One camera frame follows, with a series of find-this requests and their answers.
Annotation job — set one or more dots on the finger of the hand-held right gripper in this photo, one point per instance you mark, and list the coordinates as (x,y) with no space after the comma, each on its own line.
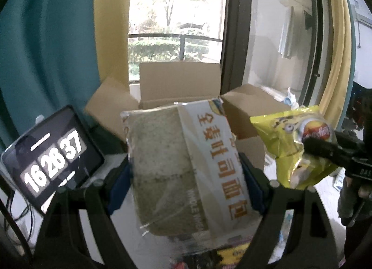
(325,150)

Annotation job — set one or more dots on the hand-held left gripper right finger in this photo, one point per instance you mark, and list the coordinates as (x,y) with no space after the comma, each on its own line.
(253,187)

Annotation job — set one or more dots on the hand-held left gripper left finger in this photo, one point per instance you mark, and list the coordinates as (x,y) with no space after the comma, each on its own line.
(119,189)

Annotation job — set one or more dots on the sliced bread package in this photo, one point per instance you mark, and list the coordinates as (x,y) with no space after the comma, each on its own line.
(162,170)

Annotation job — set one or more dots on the yellow chips bag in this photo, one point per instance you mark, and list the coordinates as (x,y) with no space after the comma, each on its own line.
(279,141)

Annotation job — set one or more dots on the yellow black snack bag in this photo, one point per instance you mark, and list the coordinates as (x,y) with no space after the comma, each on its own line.
(232,254)

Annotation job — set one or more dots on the brown cardboard box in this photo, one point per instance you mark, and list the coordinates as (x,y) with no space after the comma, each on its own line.
(177,83)

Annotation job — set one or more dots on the person's right hand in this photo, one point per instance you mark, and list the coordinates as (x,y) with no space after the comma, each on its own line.
(364,192)

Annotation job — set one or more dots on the white plastic bag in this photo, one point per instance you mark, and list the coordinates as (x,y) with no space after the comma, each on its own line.
(290,99)

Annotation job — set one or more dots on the black tablet clock display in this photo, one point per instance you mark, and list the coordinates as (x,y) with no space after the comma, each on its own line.
(55,155)

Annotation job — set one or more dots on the yellow curtain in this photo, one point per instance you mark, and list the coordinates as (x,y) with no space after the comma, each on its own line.
(337,54)
(112,25)

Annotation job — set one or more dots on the white air conditioner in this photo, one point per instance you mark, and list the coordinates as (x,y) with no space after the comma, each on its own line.
(364,19)

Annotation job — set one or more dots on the hanging white garment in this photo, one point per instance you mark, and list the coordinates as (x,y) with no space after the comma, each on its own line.
(289,33)

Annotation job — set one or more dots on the black balcony railing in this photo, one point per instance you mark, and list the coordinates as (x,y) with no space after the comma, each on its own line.
(181,45)

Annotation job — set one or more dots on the teal curtain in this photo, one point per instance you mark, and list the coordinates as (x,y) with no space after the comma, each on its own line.
(43,39)

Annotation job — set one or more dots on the dark sliding door frame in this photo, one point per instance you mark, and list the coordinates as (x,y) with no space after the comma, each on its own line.
(315,39)

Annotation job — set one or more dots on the black window frame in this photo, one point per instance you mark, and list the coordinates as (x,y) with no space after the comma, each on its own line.
(237,25)

